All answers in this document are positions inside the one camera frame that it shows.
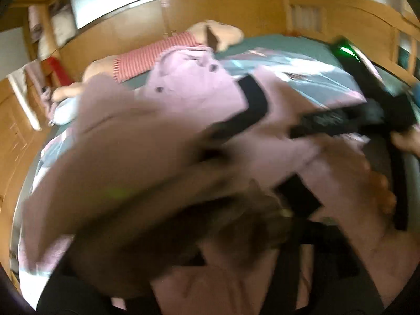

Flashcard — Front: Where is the person's right hand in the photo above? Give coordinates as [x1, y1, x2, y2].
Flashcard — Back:
[392, 125, 420, 159]

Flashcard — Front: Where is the small pink plush toy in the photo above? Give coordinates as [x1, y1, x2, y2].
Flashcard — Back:
[40, 86, 56, 119]

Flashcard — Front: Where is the wooden wall cabinet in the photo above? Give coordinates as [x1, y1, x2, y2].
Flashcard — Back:
[20, 0, 290, 73]

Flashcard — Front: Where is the pink garment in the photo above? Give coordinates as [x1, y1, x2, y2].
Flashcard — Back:
[20, 48, 371, 278]

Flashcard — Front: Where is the pink jacket with black stripes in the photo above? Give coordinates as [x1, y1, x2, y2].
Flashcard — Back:
[23, 48, 396, 315]

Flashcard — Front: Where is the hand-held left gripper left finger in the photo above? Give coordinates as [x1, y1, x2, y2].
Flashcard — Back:
[36, 249, 161, 315]

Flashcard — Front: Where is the white plush toy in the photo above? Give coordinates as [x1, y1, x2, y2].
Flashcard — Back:
[52, 11, 75, 45]

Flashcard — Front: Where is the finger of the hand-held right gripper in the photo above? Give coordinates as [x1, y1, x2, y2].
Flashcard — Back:
[289, 107, 394, 140]

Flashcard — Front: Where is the white towel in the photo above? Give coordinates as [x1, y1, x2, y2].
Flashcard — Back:
[8, 69, 42, 131]

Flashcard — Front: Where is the large plush toy striped shirt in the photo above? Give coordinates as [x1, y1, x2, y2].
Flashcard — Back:
[52, 20, 245, 103]

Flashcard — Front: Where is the pink hanging cloth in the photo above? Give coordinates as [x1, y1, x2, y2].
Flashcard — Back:
[25, 62, 46, 90]

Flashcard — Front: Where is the frosted glass cabinet door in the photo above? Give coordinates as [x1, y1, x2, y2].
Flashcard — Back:
[70, 0, 166, 31]

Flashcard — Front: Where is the green patterned bed mattress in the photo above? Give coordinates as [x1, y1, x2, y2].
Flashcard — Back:
[49, 34, 420, 237]

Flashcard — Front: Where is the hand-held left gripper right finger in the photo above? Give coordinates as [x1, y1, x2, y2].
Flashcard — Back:
[275, 175, 385, 315]

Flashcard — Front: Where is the red cloth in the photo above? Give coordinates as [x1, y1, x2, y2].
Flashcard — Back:
[44, 57, 71, 86]

